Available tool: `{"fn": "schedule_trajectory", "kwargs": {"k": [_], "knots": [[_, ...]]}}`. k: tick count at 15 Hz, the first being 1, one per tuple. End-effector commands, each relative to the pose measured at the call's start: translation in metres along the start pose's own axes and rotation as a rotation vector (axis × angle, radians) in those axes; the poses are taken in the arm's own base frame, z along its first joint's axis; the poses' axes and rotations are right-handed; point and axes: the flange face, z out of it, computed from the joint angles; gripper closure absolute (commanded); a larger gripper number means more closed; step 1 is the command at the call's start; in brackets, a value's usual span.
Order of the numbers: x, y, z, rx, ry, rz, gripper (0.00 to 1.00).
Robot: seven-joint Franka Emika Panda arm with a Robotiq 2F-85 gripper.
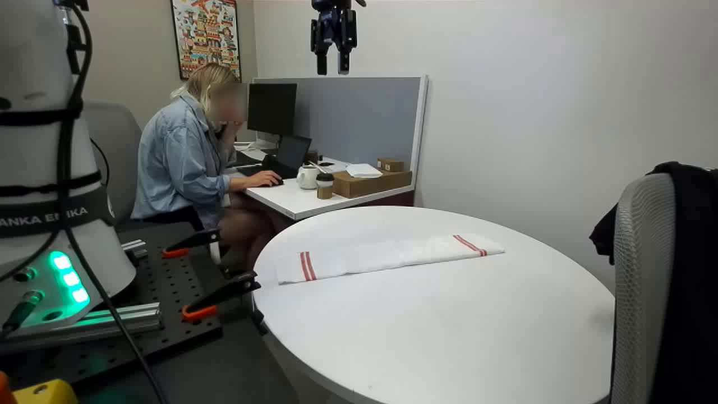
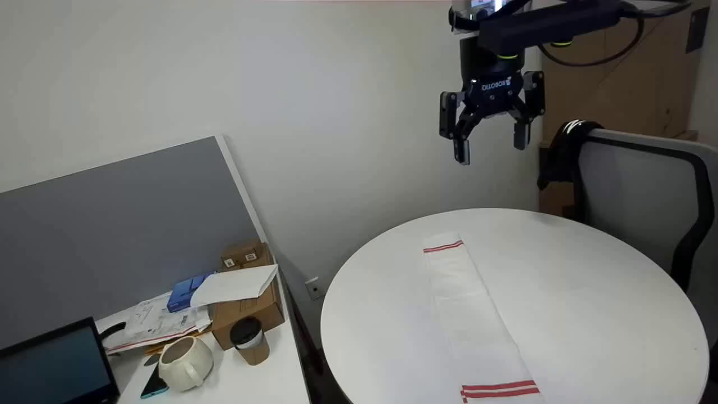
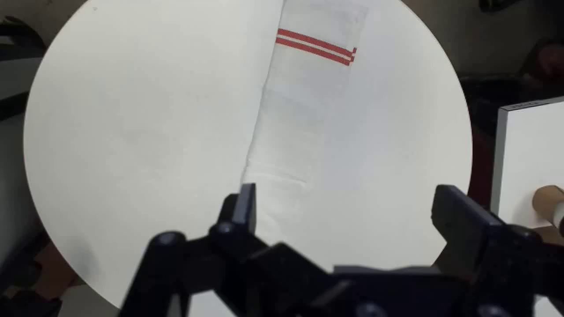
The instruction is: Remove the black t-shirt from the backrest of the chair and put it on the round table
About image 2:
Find white round table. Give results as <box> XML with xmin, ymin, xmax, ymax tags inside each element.
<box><xmin>318</xmin><ymin>207</ymin><xmax>712</xmax><ymax>404</ymax></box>

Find black looped wrist cable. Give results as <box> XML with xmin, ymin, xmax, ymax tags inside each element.
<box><xmin>537</xmin><ymin>2</ymin><xmax>694</xmax><ymax>72</ymax></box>

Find white office desk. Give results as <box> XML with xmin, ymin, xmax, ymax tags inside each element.
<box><xmin>96</xmin><ymin>260</ymin><xmax>313</xmax><ymax>404</ymax></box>

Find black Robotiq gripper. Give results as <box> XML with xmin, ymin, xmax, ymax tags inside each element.
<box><xmin>438</xmin><ymin>43</ymin><xmax>548</xmax><ymax>165</ymax></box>

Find large open cardboard box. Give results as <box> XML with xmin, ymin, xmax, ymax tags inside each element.
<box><xmin>207</xmin><ymin>278</ymin><xmax>288</xmax><ymax>353</ymax></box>

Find scattered printed papers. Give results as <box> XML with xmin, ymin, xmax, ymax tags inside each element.
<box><xmin>95</xmin><ymin>289</ymin><xmax>215</xmax><ymax>357</ymax></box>

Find black laptop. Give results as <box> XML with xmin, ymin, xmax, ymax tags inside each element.
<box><xmin>0</xmin><ymin>317</ymin><xmax>121</xmax><ymax>404</ymax></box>

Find white paper sheet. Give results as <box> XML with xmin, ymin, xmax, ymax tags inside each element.
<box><xmin>188</xmin><ymin>263</ymin><xmax>281</xmax><ymax>309</ymax></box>

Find grey mesh office chair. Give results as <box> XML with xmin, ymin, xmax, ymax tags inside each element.
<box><xmin>553</xmin><ymin>122</ymin><xmax>718</xmax><ymax>301</ymax></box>

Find blue packet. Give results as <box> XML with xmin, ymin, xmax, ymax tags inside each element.
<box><xmin>163</xmin><ymin>271</ymin><xmax>215</xmax><ymax>315</ymax></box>

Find small cardboard box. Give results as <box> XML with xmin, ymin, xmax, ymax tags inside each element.
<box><xmin>221</xmin><ymin>242</ymin><xmax>277</xmax><ymax>271</ymax></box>

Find white towel with red stripes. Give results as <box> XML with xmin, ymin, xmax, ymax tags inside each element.
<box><xmin>407</xmin><ymin>238</ymin><xmax>544</xmax><ymax>404</ymax></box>

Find grey desk partition panel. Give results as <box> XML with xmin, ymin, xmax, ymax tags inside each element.
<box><xmin>0</xmin><ymin>132</ymin><xmax>278</xmax><ymax>355</ymax></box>

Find tall brown cardboard sheet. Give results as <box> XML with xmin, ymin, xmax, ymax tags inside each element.
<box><xmin>537</xmin><ymin>0</ymin><xmax>714</xmax><ymax>144</ymax></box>

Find brown paper coffee cup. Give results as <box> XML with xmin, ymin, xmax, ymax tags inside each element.
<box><xmin>226</xmin><ymin>315</ymin><xmax>271</xmax><ymax>368</ymax></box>

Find white ceramic mug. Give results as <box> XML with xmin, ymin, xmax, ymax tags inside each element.
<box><xmin>154</xmin><ymin>334</ymin><xmax>218</xmax><ymax>395</ymax></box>

